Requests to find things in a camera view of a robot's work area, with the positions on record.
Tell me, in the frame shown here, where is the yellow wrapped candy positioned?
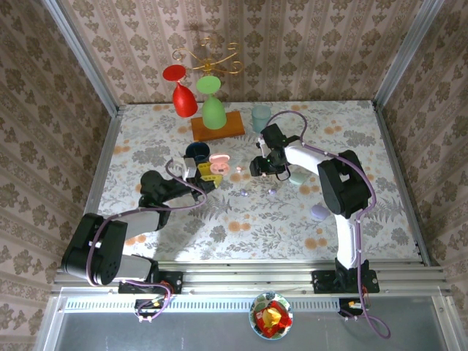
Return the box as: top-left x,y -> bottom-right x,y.
263,306 -> 282,328

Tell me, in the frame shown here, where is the orange wooden rack base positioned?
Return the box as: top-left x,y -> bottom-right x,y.
190,110 -> 246,143

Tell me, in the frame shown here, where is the aluminium side rail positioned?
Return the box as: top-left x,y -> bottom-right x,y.
78,105 -> 125,224
372,102 -> 438,266

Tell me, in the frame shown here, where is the red plastic wine glass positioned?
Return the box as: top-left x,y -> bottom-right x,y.
162,64 -> 199,118

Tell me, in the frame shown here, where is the red wrapped candy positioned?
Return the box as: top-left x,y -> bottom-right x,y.
255,302 -> 293,336

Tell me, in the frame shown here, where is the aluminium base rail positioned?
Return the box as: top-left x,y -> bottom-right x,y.
50,260 -> 453,295

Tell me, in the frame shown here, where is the dark blue cup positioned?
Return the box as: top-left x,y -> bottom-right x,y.
185,141 -> 212,164

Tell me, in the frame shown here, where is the gold wire glass rack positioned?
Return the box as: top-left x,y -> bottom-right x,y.
172,36 -> 244,76

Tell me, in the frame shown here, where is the floral ceramic bowl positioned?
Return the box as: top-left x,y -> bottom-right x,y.
249,291 -> 294,341

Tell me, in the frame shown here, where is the teal translucent cup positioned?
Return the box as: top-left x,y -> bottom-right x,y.
251,105 -> 273,134

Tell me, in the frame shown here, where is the black power connector box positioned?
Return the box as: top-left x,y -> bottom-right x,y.
338,298 -> 368,317
134,298 -> 166,317

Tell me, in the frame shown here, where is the lavender earbud charging case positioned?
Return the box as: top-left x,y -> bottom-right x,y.
310,204 -> 329,222

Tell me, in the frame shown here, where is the aluminium frame post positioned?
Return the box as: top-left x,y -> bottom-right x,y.
40,0 -> 124,117
372,0 -> 448,110

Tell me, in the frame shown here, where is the perforated metal strip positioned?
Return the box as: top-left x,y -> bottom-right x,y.
61,295 -> 438,312

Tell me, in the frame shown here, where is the floral patterned table cover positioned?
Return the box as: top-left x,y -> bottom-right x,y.
86,99 -> 429,265

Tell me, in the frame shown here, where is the green plastic wine glass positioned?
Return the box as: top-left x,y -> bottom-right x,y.
196,75 -> 227,131

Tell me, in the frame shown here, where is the grey metal panel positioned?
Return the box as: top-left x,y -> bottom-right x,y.
34,294 -> 460,351

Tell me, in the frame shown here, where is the pink earbud charging case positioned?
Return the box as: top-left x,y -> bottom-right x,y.
208,153 -> 231,176

